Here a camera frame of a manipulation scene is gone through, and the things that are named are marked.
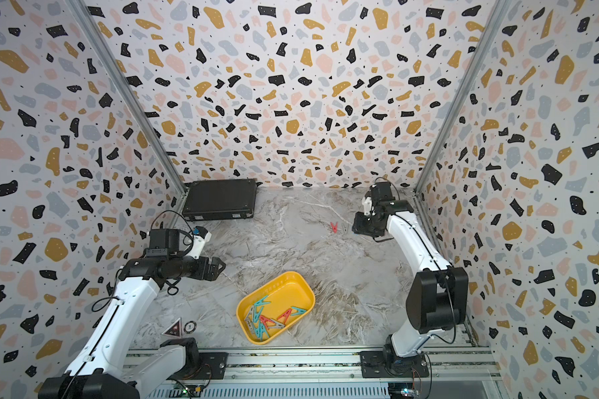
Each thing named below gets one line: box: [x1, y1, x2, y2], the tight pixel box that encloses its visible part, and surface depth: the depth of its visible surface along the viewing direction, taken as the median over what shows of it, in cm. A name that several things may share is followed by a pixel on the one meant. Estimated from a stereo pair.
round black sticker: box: [183, 320, 198, 334], surface depth 83 cm
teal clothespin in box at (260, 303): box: [253, 295, 272, 312], surface depth 87 cm
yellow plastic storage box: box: [236, 270, 316, 345], surface depth 86 cm
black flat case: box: [182, 177, 258, 222], surface depth 121 cm
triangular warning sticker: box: [160, 316, 183, 339], surface depth 82 cm
